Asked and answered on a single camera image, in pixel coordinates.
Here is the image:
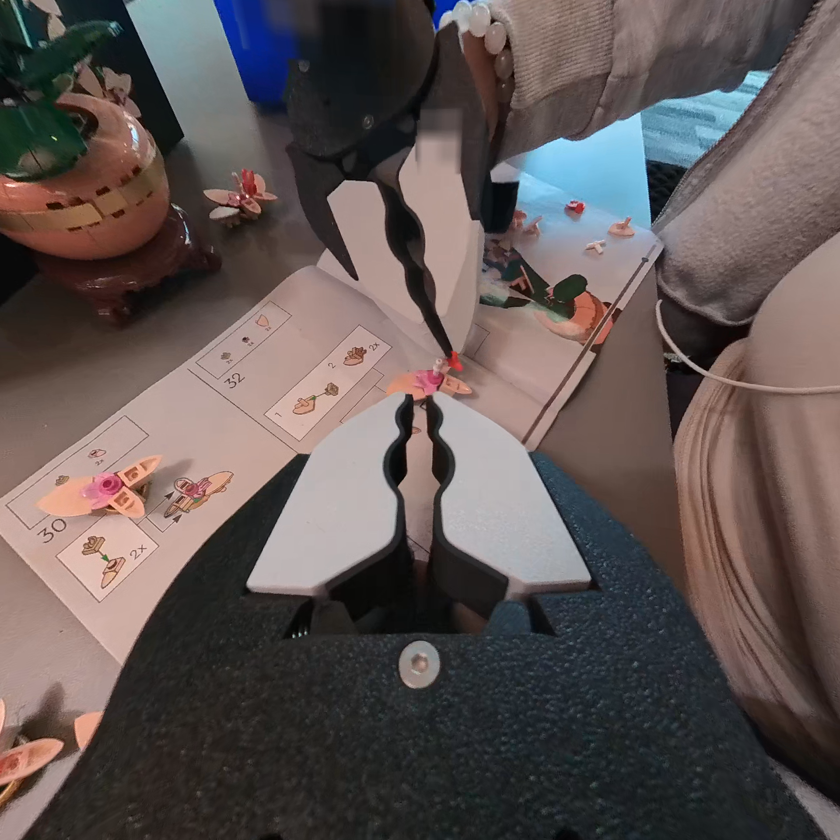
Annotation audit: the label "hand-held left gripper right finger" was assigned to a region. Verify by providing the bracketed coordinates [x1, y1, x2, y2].
[428, 395, 593, 602]

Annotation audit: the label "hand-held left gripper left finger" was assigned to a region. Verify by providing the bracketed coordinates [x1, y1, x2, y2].
[246, 394, 416, 599]

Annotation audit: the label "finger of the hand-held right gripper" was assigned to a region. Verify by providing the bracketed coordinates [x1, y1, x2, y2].
[327, 177, 454, 357]
[398, 141, 485, 358]

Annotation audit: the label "peach brick flower pink centre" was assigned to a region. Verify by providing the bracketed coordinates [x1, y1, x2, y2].
[386, 357, 473, 399]
[35, 454, 164, 522]

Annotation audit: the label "person's right forearm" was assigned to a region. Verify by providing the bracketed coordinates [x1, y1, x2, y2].
[487, 0, 818, 164]

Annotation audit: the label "grey desk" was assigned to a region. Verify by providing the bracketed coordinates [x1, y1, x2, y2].
[0, 98, 678, 840]

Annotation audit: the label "person's right hand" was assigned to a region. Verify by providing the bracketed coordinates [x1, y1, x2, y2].
[461, 41, 514, 142]

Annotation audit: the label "blue bin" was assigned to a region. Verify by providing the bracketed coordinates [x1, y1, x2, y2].
[215, 0, 299, 111]

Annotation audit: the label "peach brick flower red centre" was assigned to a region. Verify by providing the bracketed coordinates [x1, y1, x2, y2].
[203, 168, 278, 228]
[0, 697, 66, 807]

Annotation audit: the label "building instruction booklet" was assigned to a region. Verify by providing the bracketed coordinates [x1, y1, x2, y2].
[0, 209, 665, 665]

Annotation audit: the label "black panel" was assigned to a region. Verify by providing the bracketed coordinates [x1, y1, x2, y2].
[0, 0, 185, 153]

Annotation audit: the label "person's beige trouser legs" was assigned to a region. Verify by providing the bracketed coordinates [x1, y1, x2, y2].
[672, 239, 840, 805]

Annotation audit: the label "brick potted plant model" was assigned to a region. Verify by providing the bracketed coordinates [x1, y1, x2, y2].
[0, 18, 224, 327]

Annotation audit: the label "person's grey jacket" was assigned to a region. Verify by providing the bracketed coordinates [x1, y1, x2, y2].
[648, 0, 840, 326]

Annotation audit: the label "white bead bracelet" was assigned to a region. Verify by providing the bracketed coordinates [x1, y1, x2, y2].
[437, 0, 517, 101]

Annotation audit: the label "white drawstring cord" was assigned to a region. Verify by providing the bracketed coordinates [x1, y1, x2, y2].
[655, 298, 840, 396]

